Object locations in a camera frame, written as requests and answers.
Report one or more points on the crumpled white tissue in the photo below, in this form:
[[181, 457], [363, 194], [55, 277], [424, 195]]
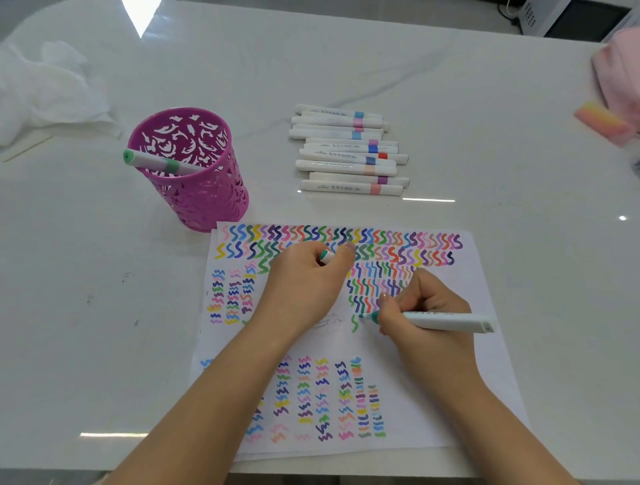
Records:
[[45, 95]]

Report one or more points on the white paper with coloured squiggles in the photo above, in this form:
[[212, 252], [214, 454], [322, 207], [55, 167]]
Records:
[[475, 280]]

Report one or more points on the person's right hand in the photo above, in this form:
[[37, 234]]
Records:
[[440, 300]]

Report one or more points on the pink perforated pen holder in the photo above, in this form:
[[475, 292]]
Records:
[[200, 200]]

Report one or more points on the person's right forearm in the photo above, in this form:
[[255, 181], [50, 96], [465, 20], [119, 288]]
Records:
[[480, 429]]

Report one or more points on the person's left hand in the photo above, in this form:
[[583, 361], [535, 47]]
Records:
[[295, 290]]

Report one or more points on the person's left thumb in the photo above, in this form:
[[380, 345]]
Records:
[[345, 257]]

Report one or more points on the white green-capped marker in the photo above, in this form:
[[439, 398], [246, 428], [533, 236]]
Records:
[[150, 161]]

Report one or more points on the white microwave oven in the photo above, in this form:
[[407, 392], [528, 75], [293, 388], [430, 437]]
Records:
[[575, 17]]

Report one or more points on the person's right thumb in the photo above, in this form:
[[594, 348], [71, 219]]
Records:
[[392, 332]]

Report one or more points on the row of white markers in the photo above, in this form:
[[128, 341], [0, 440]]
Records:
[[345, 150]]

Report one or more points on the person's left forearm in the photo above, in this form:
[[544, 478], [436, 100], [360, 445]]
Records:
[[210, 409]]

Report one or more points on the white teal-tipped marker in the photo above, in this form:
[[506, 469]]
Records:
[[450, 322]]

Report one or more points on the teal and white marker cap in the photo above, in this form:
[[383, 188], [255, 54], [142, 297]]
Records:
[[326, 257]]

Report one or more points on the thin wooden stick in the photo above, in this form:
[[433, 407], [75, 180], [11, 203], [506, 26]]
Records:
[[27, 149]]

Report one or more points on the pink cloth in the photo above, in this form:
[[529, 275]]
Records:
[[622, 70]]

